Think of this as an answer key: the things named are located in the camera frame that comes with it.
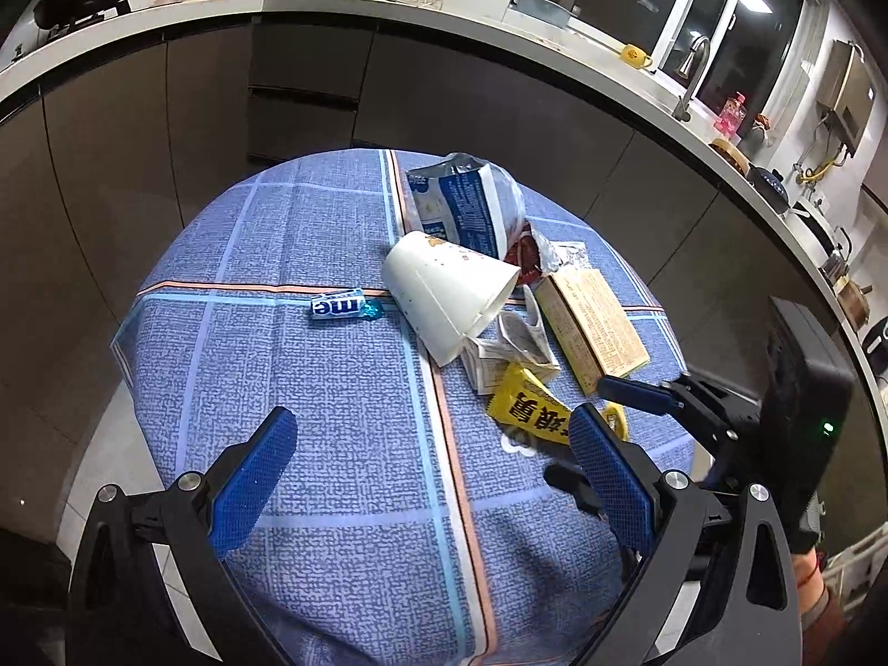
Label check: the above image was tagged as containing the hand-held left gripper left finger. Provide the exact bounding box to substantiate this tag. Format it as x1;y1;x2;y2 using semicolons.
65;406;299;666

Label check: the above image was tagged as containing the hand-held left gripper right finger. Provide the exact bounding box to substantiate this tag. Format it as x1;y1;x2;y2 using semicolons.
567;403;806;666

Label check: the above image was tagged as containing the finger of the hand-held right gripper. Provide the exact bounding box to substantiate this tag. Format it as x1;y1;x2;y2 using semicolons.
544;462;603;517
598;373;762;448

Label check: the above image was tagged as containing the yellow wrapper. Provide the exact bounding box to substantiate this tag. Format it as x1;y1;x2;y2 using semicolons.
486;361;631;452

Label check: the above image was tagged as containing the red foil snack bag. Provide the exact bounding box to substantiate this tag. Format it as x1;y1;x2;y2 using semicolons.
506;218;557;289

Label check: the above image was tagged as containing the blue and white snack bag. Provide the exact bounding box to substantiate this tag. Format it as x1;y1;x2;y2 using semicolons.
406;151;528;261

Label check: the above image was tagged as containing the person's right forearm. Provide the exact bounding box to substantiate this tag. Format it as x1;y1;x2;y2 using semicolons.
798;547;849;643

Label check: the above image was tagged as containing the brown cardboard box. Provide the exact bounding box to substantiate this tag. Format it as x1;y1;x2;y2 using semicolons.
537;267;652;396

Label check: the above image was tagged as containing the metal pot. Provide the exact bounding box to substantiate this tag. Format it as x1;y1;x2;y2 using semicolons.
836;277;875;329

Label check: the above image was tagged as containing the blue plaid tablecloth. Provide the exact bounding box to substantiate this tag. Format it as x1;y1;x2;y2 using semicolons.
111;147;695;666

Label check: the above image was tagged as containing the crumpled white paper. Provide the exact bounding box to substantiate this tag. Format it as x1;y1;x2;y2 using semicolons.
463;284;562;396

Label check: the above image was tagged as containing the metal kettle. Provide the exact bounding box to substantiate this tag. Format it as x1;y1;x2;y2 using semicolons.
822;225;856;280

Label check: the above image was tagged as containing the silver foil packet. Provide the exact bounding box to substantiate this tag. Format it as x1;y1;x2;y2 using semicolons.
551;241;591;275

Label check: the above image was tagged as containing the black and white cooker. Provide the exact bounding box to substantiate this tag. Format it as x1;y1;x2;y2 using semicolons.
791;201;835;254

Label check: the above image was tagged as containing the white plastic basket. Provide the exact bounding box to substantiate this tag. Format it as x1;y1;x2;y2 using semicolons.
825;534;888;612

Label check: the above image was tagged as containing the blue candy wrapper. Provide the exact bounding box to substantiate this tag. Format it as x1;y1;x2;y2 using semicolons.
309;289;386;322

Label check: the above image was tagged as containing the dark blue pot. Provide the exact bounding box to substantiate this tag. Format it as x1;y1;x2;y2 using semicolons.
748;165;792;213

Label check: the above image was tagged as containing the white paper cup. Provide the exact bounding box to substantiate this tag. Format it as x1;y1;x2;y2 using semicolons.
381;230;521;367

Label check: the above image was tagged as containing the round wooden container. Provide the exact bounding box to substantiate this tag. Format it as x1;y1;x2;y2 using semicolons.
709;137;748;171

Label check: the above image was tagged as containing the pink bottle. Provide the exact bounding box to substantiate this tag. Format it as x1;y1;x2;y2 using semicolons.
714;92;749;140

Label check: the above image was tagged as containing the metal faucet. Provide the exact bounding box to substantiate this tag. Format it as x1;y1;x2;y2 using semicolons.
672;34;714;122

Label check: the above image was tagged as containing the dark kitchen counter cabinet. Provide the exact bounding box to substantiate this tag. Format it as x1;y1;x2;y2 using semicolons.
0;0;888;556

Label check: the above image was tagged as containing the grey-blue tray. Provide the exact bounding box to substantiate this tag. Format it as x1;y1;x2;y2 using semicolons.
517;0;573;29

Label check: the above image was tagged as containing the gas stove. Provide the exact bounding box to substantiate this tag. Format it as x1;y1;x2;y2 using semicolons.
10;0;133;60

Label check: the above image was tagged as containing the yellow hose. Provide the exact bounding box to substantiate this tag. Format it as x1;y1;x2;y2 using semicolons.
796;149;851;186

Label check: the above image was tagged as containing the wall water heater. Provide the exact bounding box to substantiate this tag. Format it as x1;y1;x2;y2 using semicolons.
815;40;876;154

